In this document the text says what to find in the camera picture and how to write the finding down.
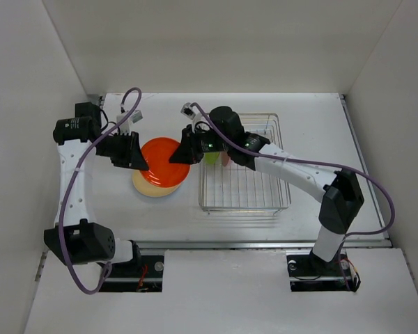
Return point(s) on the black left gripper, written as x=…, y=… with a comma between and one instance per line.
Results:
x=132, y=156

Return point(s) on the pink plate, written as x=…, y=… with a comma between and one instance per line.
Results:
x=225, y=158

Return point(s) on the green plate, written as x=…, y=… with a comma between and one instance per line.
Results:
x=211, y=158

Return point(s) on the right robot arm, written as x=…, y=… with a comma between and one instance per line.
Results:
x=337, y=191

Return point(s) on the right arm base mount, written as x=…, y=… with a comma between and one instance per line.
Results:
x=307, y=274

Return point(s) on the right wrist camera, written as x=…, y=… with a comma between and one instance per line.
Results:
x=191, y=114

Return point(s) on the orange translucent plate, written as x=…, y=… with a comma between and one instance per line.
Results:
x=161, y=172

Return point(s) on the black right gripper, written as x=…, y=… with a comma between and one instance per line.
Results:
x=184, y=152

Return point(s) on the wire dish rack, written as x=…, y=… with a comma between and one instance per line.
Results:
x=238, y=190

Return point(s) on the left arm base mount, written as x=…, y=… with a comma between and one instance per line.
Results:
x=142, y=274

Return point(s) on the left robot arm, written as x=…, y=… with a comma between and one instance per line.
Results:
x=86, y=240

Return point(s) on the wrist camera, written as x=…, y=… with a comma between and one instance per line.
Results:
x=126, y=127
x=191, y=114

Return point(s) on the beige plate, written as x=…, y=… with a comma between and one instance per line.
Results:
x=148, y=189

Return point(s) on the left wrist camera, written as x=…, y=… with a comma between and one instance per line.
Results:
x=126, y=127

